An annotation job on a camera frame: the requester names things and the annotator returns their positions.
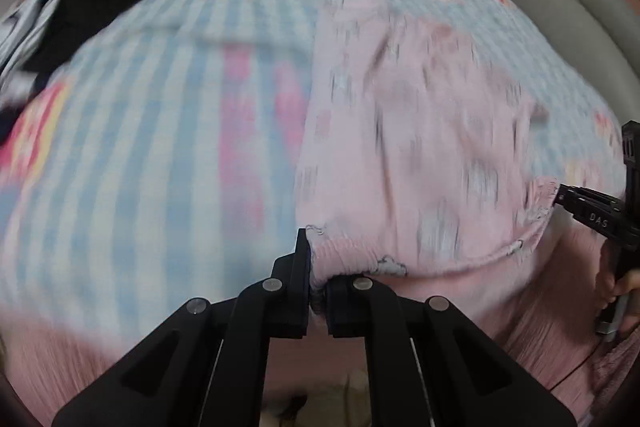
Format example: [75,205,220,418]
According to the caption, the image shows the pink printed pajama pants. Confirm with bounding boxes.
[294,0,561,313]

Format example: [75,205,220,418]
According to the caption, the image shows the person's pink robe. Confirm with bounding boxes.
[0,217,640,427]

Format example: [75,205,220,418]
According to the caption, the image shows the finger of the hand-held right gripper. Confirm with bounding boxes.
[554,184,622,219]

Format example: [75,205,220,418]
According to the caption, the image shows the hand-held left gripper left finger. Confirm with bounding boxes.
[52,228,313,427]

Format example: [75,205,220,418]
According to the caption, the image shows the blue checkered printed blanket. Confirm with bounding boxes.
[0,0,626,323]

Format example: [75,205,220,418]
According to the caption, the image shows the navy garment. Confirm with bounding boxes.
[0,104,23,145]

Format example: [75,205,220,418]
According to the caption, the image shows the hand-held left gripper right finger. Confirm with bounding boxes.
[326,274,576,427]

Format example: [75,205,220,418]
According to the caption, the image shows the white striped garment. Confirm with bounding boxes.
[0,0,66,108]

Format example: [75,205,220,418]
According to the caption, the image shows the person's right hand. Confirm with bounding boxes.
[596,239,640,308]

